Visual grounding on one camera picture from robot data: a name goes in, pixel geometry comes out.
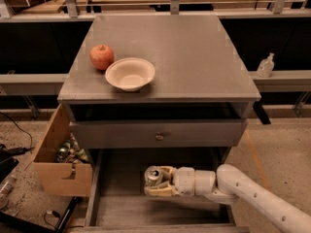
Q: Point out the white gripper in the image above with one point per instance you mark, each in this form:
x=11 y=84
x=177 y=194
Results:
x=184 y=181

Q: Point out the green white 7up can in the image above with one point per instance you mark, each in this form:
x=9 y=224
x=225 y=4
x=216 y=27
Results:
x=153 y=176

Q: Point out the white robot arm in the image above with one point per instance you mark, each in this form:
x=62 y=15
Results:
x=226 y=186

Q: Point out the round metal drawer knob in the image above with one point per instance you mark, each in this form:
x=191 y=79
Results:
x=159 y=136

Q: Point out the grey open middle drawer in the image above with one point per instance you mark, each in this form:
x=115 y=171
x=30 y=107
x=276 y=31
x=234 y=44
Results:
x=118 y=203

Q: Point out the grey closed upper drawer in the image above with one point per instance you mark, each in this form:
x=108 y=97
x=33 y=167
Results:
x=127 y=134

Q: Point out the grey wooden drawer cabinet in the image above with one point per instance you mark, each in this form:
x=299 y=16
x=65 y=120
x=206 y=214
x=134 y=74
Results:
x=198 y=73

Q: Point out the cardboard box with cans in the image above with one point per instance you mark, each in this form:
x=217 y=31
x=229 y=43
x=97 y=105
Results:
x=63 y=179

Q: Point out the white paper bowl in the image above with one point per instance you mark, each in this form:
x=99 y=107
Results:
x=130 y=74

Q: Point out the black tray on floor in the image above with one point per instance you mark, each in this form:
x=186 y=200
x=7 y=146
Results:
x=47 y=222

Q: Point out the red apple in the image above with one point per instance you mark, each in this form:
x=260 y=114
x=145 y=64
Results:
x=101 y=56

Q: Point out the clear sanitizer pump bottle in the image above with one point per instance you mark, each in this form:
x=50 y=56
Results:
x=266 y=66

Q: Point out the clear plastic bottle on floor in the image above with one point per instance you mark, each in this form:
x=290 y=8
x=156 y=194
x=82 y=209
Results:
x=7 y=186

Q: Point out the metal shelf rail frame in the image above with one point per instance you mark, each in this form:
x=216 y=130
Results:
x=62 y=10

